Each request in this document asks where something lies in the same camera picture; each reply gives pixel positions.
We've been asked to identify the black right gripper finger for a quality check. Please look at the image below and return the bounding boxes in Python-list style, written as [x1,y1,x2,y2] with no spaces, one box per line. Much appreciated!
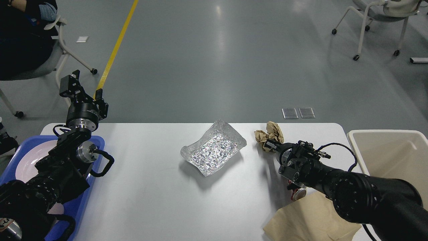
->
[265,140,281,152]

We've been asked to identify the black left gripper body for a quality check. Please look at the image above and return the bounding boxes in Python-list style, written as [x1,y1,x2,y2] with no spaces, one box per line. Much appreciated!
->
[66,102,100,132]

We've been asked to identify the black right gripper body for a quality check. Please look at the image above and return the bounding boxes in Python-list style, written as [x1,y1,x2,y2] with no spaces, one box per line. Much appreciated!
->
[276,143,296,165]

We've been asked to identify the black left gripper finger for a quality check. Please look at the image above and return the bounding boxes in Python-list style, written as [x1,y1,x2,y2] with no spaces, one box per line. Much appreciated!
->
[92,88,109,120]
[59,70,88,103]

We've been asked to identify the small brown paper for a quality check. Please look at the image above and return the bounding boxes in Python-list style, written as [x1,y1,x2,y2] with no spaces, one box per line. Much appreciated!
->
[254,121,284,152]

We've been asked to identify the crushed red soda can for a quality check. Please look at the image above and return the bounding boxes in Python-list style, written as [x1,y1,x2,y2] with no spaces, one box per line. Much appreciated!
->
[287,180,306,201]

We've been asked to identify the foil tray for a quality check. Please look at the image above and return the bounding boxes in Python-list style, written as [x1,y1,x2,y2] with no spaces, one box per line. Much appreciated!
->
[180,119,247,177]

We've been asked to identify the brown paper bag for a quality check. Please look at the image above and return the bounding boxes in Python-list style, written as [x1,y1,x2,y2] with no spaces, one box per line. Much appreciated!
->
[263,192,362,241]

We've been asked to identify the pink plate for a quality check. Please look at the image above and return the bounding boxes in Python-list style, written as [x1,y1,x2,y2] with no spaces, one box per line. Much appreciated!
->
[15,140,57,183]

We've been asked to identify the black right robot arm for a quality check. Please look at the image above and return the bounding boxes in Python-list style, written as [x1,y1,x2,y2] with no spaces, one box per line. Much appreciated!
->
[263,139,428,241]

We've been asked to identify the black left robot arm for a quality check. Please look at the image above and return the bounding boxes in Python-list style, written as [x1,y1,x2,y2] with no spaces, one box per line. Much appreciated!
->
[1,70,114,241]

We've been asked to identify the silver floor outlet plates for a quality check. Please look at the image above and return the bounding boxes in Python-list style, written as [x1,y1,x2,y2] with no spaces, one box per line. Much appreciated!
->
[282,108,316,119]

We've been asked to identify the white floor tag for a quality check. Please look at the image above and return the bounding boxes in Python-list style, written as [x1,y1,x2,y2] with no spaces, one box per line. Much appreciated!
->
[76,36,89,43]

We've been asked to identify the grey office chair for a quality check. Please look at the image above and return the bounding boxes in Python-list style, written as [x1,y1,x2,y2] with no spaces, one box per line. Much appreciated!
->
[0,17,98,118]

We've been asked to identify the person in black clothes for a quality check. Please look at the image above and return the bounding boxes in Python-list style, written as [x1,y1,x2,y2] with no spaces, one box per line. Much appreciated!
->
[0,0,58,158]

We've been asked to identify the blue plastic tray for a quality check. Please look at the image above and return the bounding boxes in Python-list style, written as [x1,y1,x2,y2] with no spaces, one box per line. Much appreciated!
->
[1,135,105,241]

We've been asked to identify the beige plastic bin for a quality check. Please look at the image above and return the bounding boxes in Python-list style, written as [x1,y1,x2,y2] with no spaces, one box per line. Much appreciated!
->
[347,130,428,191]

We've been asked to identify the white object at right edge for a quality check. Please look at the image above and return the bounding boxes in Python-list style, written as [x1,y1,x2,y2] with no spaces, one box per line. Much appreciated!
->
[410,57,428,64]

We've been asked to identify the grey chair in background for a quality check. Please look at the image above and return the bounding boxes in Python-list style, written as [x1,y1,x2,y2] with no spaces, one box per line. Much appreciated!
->
[331,0,423,61]

